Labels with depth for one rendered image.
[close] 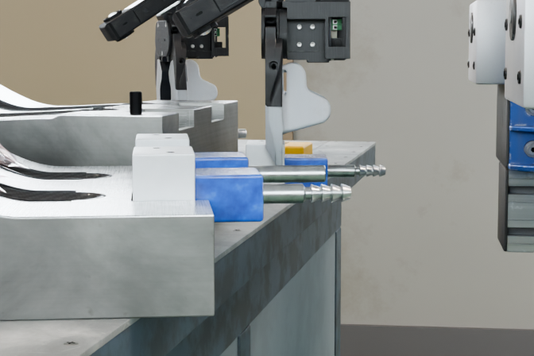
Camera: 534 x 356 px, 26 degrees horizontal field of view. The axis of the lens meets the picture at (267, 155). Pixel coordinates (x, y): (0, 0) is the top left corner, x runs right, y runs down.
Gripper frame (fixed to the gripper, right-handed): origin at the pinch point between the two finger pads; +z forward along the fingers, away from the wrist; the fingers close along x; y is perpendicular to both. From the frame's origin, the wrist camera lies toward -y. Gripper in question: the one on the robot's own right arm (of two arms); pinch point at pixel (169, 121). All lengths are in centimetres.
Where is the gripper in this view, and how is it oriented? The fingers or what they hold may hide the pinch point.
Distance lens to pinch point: 153.0
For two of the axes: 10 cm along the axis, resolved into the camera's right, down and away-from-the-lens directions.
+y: 9.4, -0.4, 3.4
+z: 0.0, 10.0, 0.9
